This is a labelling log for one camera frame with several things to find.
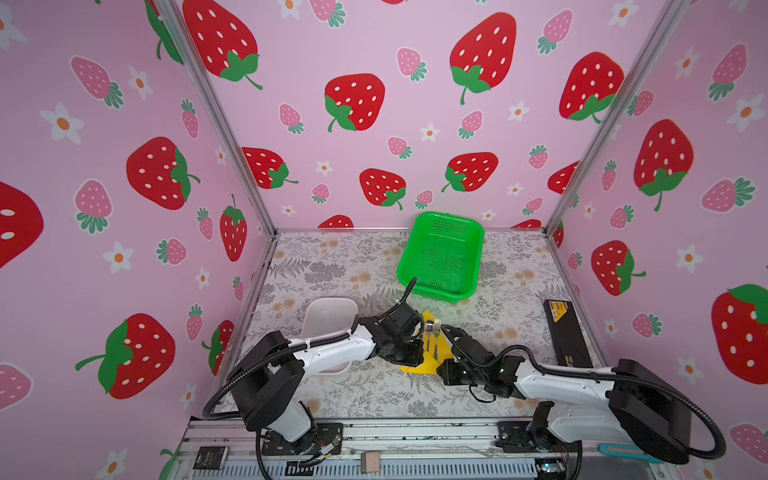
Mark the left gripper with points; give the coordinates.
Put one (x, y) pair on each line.
(416, 358)

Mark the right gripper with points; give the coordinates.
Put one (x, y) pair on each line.
(444, 373)

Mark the yellow paper napkin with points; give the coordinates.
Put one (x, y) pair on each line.
(430, 365)

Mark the black handled fork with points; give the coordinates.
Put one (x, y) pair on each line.
(435, 334)

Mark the white rectangular tray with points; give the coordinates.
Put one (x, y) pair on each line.
(330, 317)

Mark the green plastic basket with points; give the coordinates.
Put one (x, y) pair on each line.
(442, 257)

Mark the black handled spoon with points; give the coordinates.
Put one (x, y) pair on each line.
(429, 338)

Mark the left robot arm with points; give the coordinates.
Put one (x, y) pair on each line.
(261, 387)

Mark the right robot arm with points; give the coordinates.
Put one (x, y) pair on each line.
(655, 416)

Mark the black box yellow label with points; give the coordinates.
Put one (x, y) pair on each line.
(567, 338)

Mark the small pink block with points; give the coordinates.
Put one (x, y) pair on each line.
(370, 463)

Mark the small black card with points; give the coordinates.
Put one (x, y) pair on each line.
(210, 458)

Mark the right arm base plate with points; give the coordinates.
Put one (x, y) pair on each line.
(517, 437)

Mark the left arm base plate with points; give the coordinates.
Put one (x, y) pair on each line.
(322, 438)

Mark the aluminium rail frame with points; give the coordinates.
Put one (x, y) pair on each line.
(449, 448)

